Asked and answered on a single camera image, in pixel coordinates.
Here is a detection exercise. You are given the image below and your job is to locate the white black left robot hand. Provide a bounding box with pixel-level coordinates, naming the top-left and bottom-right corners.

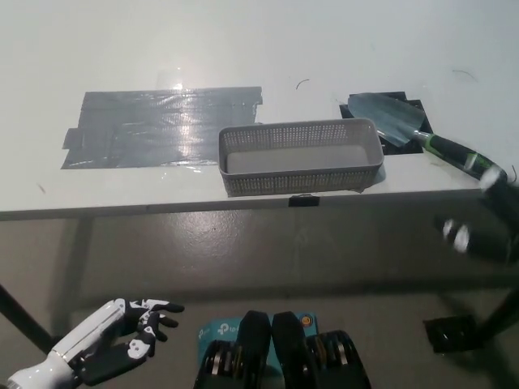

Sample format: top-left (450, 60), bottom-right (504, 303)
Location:
top-left (51, 297), bottom-right (186, 387)

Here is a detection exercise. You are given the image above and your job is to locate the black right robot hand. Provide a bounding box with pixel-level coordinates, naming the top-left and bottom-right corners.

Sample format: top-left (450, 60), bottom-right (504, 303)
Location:
top-left (432, 164), bottom-right (519, 267)

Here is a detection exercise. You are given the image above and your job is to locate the garden trowel green black handle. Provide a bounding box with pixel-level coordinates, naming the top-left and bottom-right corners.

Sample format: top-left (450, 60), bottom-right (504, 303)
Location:
top-left (347, 92), bottom-right (508, 184)

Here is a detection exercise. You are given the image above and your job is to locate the black tape patch on desk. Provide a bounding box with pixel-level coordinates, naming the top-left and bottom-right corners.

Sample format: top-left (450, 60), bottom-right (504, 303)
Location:
top-left (338, 91), bottom-right (431, 156)

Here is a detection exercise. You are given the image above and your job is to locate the black table leg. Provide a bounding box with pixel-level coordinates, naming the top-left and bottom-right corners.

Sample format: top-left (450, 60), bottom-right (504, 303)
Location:
top-left (0, 283), bottom-right (54, 354)

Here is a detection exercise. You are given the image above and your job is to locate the black floor plate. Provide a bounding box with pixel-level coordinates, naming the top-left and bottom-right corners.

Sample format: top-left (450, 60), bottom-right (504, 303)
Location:
top-left (422, 315), bottom-right (487, 354)

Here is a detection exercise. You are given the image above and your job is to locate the teal tp-link box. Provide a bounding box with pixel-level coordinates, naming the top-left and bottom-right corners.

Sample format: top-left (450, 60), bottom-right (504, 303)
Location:
top-left (197, 311), bottom-right (321, 368)

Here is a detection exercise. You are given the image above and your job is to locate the small black tape strip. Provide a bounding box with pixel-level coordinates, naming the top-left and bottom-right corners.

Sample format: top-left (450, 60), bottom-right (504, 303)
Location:
top-left (288, 194), bottom-right (320, 208)

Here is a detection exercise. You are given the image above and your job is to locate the grey perforated plastic basket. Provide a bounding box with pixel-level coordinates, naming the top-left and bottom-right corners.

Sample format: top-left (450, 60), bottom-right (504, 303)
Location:
top-left (217, 117), bottom-right (385, 198)

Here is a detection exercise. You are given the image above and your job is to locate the large grey duct tape patch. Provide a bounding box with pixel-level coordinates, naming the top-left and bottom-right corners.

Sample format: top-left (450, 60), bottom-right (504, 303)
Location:
top-left (59, 85), bottom-right (264, 170)

